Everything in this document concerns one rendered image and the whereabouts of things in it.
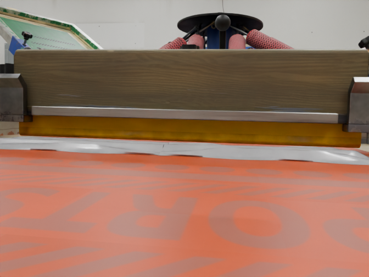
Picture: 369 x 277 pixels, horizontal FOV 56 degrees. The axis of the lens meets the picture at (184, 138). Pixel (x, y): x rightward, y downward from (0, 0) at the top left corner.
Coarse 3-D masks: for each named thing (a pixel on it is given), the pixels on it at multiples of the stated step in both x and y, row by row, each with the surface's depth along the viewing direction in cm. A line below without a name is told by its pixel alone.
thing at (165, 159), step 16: (224, 144) 43; (240, 144) 43; (256, 144) 44; (160, 160) 26; (176, 160) 26; (192, 160) 26; (208, 160) 26; (224, 160) 27; (240, 160) 27; (256, 160) 27; (272, 160) 27; (288, 160) 28
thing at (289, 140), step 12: (24, 132) 41; (36, 132) 41; (48, 132) 40; (60, 132) 40; (72, 132) 40; (84, 132) 40; (96, 132) 39; (108, 132) 39; (120, 132) 39; (132, 132) 39; (144, 132) 39; (156, 132) 38; (168, 132) 38; (180, 132) 38; (192, 132) 38; (204, 132) 38; (264, 144) 37; (276, 144) 37; (288, 144) 37; (300, 144) 36; (312, 144) 36; (324, 144) 36; (336, 144) 36; (348, 144) 36; (360, 144) 36
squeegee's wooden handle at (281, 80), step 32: (32, 64) 39; (64, 64) 38; (96, 64) 38; (128, 64) 37; (160, 64) 37; (192, 64) 36; (224, 64) 36; (256, 64) 36; (288, 64) 35; (320, 64) 35; (352, 64) 34; (32, 96) 39; (64, 96) 39; (96, 96) 38; (128, 96) 38; (160, 96) 37; (192, 96) 37; (224, 96) 36; (256, 96) 36; (288, 96) 35; (320, 96) 35
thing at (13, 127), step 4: (0, 124) 47; (4, 124) 48; (8, 124) 49; (12, 124) 50; (16, 124) 51; (0, 128) 47; (4, 128) 48; (8, 128) 49; (12, 128) 50; (16, 128) 51; (0, 132) 47; (4, 132) 48; (8, 132) 49; (12, 132) 50; (16, 132) 51; (364, 132) 50; (364, 136) 50; (368, 136) 50; (364, 140) 50; (368, 140) 50
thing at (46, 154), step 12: (12, 156) 26; (24, 156) 26; (36, 156) 26; (48, 156) 26; (60, 156) 27; (72, 156) 27; (84, 156) 27; (96, 156) 27; (108, 156) 27; (120, 156) 28; (132, 156) 28; (144, 156) 28; (156, 156) 28
